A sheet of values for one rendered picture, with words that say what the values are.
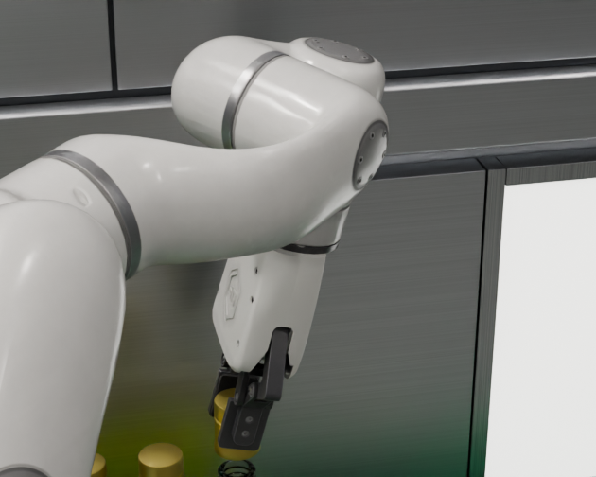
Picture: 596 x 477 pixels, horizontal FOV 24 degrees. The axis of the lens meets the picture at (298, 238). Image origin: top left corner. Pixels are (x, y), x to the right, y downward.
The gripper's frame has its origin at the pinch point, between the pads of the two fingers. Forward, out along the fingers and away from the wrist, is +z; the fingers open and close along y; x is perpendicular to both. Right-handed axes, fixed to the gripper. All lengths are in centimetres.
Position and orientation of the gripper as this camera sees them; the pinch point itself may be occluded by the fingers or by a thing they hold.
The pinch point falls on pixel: (238, 409)
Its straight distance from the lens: 104.7
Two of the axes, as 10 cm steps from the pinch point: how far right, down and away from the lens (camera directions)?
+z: -2.5, 9.0, 3.6
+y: 2.2, 4.1, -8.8
